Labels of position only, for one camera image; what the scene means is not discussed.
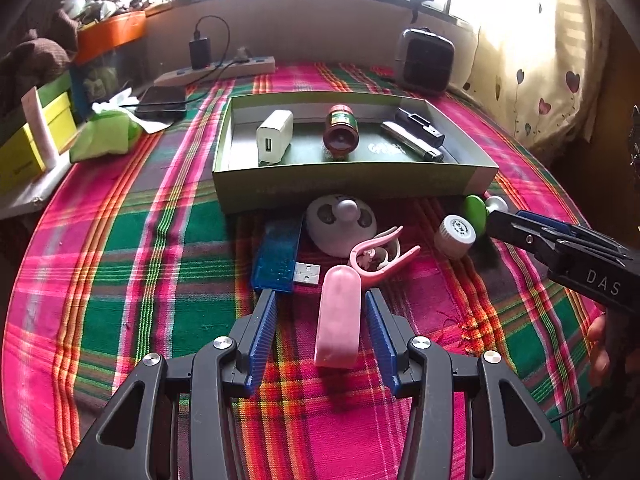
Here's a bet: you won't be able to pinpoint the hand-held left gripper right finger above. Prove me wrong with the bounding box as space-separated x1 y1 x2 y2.
364 290 583 480

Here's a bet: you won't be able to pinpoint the small white round jar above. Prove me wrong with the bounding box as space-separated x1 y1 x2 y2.
434 214 475 260

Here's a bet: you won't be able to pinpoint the pink plastic comb holder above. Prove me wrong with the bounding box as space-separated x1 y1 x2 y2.
315 266 363 368

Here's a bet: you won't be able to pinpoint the white power strip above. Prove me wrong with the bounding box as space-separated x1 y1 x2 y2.
154 56 277 87

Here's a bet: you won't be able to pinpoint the person's right hand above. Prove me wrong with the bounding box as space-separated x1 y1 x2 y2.
587 311 613 388

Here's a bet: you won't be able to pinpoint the silver and black lighter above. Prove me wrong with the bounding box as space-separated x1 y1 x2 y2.
381 121 445 162

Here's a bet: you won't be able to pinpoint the black smartphone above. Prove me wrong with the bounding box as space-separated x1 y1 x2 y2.
136 86 188 121

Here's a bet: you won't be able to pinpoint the green and white spool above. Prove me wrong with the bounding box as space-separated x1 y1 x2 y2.
462 194 510 236

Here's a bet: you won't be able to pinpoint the white tube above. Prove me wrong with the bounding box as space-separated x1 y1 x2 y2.
21 86 58 171

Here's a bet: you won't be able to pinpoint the black battery charger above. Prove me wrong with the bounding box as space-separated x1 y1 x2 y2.
396 106 446 148

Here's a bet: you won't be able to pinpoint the pink and white clip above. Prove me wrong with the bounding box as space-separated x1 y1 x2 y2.
348 226 422 291

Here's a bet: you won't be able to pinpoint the small grey black heater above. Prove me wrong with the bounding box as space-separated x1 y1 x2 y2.
395 27 456 96

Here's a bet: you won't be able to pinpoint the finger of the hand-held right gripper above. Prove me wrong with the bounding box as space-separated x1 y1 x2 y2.
487 208 640 306
515 210 628 261

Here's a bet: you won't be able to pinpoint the white round handheld device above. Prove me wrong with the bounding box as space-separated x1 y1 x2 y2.
306 195 378 257

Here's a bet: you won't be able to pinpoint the green tissue pack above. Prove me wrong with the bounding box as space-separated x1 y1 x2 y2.
70 89 143 163

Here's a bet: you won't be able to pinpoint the brown cloth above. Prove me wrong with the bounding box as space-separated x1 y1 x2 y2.
0 7 81 111

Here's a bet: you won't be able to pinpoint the orange plastic container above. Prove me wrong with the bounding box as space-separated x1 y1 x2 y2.
75 10 147 63

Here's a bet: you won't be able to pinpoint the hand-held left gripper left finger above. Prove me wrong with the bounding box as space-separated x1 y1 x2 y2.
60 289 278 480

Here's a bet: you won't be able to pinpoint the black window latch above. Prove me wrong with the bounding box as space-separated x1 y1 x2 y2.
409 0 437 26

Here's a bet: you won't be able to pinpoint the cream curtain with hearts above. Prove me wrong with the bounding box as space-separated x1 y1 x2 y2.
465 0 616 151

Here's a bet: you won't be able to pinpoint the green cardboard box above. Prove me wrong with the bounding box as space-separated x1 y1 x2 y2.
211 91 501 216

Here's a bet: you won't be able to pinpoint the black power adapter with cable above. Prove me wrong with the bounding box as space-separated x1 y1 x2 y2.
189 16 232 71

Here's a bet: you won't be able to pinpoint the red capped medicine bottle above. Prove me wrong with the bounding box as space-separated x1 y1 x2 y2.
322 104 361 157

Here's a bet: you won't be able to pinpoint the blue translucent USB dongle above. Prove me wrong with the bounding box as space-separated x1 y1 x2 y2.
251 215 322 293

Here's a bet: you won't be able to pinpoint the white board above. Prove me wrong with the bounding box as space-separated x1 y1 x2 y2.
0 150 76 221

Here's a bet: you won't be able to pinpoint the pink green plaid blanket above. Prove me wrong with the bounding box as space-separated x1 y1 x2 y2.
2 60 606 480

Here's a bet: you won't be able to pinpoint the grey white clutter pile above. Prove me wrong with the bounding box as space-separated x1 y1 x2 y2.
60 0 146 23

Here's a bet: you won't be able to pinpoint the white USB wall charger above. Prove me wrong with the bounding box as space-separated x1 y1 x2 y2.
256 110 294 166

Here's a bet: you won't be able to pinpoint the yellow green cardboard boxes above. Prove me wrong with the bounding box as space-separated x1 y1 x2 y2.
0 72 76 196

